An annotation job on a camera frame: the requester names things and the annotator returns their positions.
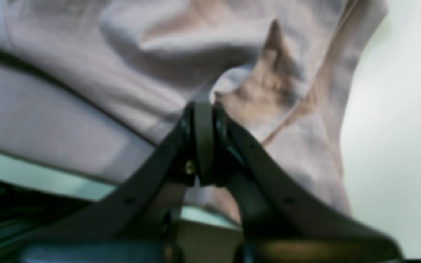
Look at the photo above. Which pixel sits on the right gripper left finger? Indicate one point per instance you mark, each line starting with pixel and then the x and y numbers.
pixel 134 224

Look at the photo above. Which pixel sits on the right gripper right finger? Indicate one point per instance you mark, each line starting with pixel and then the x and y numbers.
pixel 282 222

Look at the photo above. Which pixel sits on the mauve pink t-shirt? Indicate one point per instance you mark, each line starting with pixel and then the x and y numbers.
pixel 93 86

